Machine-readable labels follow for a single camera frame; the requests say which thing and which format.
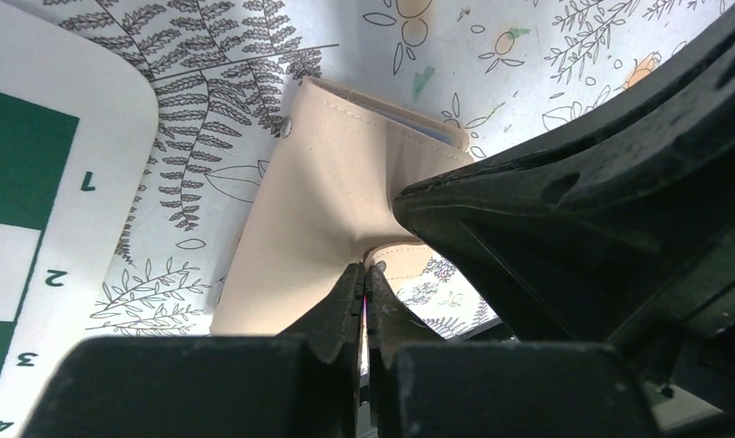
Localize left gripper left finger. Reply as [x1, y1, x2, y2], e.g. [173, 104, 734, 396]
[23, 263, 365, 437]

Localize tan card holder wallet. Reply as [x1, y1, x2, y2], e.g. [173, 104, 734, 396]
[210, 77, 473, 335]

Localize green white chessboard mat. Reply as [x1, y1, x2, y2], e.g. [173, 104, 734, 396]
[0, 1, 158, 437]

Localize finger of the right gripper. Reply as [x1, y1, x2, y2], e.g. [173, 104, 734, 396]
[402, 5, 735, 200]
[392, 120, 735, 376]

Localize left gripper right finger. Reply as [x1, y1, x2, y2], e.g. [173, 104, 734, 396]
[365, 267, 657, 437]

